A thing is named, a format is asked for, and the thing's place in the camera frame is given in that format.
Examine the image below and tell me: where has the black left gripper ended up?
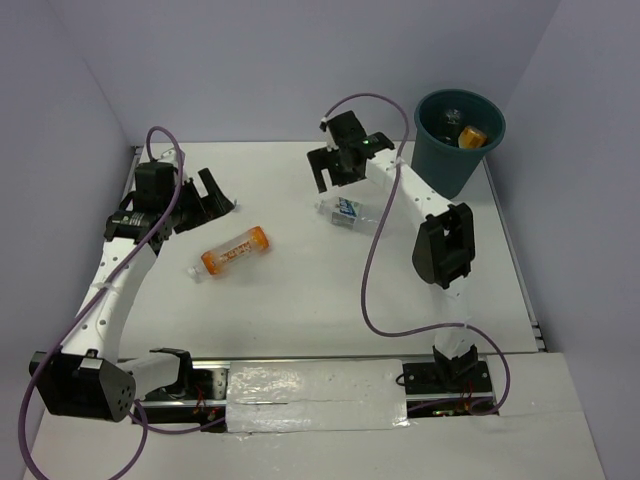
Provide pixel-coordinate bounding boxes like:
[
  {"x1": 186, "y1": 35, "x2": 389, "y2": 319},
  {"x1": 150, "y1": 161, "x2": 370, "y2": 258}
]
[{"x1": 164, "y1": 168, "x2": 235, "y2": 235}]

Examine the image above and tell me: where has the clear bottle blue white label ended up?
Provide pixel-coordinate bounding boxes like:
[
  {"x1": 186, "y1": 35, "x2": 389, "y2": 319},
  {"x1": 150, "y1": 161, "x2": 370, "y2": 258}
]
[{"x1": 315, "y1": 196, "x2": 383, "y2": 236}]

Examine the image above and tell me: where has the orange label plastic bottle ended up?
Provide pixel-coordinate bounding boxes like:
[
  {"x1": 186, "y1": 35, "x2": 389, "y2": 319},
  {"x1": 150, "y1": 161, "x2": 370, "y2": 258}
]
[{"x1": 187, "y1": 226, "x2": 270, "y2": 282}]

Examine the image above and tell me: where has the yellow and blue label bottle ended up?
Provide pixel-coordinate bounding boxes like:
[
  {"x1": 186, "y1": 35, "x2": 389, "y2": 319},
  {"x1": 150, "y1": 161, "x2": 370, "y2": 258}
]
[{"x1": 458, "y1": 126, "x2": 487, "y2": 149}]

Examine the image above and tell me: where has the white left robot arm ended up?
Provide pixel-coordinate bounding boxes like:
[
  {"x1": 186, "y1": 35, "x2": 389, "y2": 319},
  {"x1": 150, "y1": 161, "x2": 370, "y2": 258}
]
[{"x1": 29, "y1": 149, "x2": 235, "y2": 422}]

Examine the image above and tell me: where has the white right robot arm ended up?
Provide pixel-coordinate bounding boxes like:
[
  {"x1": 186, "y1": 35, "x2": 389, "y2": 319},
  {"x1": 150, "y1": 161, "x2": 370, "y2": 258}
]
[{"x1": 307, "y1": 111, "x2": 478, "y2": 391}]

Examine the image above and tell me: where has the dark green plastic bin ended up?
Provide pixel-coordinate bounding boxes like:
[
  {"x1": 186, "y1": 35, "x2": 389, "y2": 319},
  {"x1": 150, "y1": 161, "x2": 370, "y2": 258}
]
[{"x1": 411, "y1": 89, "x2": 506, "y2": 199}]

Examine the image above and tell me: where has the metal base rail with tape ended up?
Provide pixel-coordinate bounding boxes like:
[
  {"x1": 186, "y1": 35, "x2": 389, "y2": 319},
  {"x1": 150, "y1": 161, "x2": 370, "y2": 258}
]
[{"x1": 142, "y1": 358, "x2": 494, "y2": 434}]

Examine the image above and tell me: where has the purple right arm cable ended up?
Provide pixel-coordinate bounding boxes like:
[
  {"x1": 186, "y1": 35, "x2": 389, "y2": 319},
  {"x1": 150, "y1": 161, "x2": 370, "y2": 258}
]
[{"x1": 319, "y1": 92, "x2": 512, "y2": 417}]

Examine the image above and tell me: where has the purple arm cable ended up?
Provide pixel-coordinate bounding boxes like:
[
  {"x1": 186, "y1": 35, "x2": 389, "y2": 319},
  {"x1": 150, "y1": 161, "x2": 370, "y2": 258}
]
[
  {"x1": 17, "y1": 125, "x2": 229, "y2": 480},
  {"x1": 319, "y1": 92, "x2": 512, "y2": 417}
]

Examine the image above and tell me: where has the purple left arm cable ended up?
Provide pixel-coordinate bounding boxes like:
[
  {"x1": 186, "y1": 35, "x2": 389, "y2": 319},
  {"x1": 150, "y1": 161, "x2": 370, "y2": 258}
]
[{"x1": 17, "y1": 125, "x2": 229, "y2": 480}]

